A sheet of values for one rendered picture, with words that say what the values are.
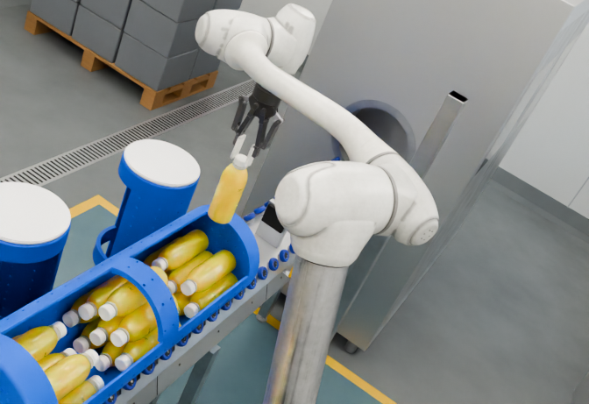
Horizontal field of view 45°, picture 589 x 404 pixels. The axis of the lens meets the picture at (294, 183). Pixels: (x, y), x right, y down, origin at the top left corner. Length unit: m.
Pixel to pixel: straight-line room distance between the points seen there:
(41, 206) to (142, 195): 0.42
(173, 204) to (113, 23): 2.74
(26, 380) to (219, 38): 0.81
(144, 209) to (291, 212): 1.39
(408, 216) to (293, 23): 0.60
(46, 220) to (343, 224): 1.17
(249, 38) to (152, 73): 3.43
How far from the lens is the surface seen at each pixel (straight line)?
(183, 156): 2.69
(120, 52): 5.15
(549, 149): 6.23
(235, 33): 1.62
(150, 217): 2.59
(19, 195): 2.28
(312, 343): 1.35
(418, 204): 1.34
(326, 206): 1.22
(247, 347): 3.56
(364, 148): 1.45
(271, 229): 2.58
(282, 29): 1.71
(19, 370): 1.56
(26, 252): 2.15
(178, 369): 2.14
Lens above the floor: 2.41
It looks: 30 degrees down
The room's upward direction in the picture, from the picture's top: 25 degrees clockwise
